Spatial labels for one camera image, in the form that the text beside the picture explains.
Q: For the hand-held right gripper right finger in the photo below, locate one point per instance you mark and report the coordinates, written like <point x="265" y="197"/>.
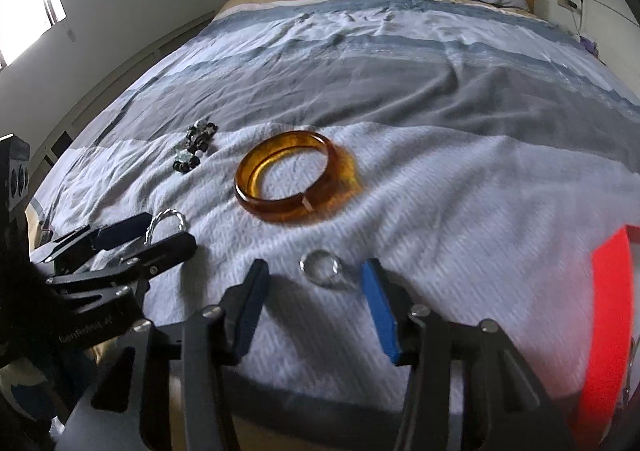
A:
<point x="380" y="311"/>

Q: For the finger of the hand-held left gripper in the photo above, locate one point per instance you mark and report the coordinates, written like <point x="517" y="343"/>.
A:
<point x="125" y="229"/>
<point x="165" y="251"/>

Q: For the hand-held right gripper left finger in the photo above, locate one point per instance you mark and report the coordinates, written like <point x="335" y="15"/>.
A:
<point x="250" y="311"/>

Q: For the red box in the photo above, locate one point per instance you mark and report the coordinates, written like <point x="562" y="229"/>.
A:
<point x="607" y="331"/>

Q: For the amber bangle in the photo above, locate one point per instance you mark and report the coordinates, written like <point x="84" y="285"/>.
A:
<point x="250" y="201"/>

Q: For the purple item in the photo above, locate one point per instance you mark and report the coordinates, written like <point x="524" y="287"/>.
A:
<point x="590" y="45"/>

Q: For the wall socket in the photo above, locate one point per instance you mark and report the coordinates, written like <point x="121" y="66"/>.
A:
<point x="567" y="2"/>

